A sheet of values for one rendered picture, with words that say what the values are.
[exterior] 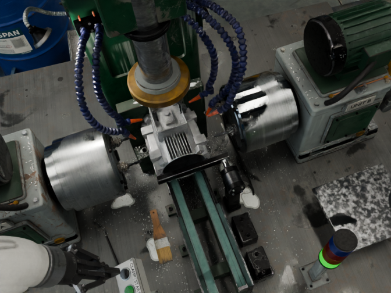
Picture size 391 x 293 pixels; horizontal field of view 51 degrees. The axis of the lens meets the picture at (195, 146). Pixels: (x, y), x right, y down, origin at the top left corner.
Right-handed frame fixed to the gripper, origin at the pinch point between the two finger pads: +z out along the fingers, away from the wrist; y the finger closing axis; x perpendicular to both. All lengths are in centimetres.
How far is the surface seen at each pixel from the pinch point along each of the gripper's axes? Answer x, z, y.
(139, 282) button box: -3.4, 8.6, -3.9
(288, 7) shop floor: -96, 166, 178
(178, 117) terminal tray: -30, 16, 42
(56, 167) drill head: 5.9, -4.8, 35.3
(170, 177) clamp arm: -18.2, 20.0, 26.1
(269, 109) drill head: -56, 24, 32
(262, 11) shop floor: -78, 158, 182
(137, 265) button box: -3.4, 9.7, 1.0
